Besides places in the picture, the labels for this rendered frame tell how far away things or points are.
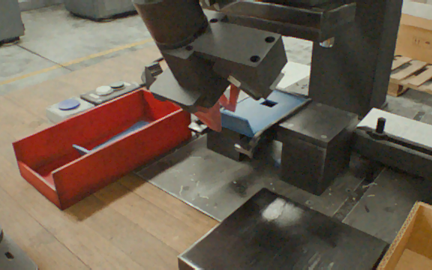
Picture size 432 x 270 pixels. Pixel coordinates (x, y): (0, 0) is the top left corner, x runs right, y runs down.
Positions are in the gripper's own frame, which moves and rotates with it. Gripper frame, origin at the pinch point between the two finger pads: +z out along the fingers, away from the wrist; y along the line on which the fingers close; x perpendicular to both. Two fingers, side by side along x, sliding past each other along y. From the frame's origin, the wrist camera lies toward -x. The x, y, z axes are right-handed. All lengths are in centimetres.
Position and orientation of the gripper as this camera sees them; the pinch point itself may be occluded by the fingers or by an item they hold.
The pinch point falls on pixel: (221, 115)
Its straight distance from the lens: 50.4
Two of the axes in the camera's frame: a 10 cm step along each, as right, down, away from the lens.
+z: 2.9, 5.8, 7.6
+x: -7.7, -3.2, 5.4
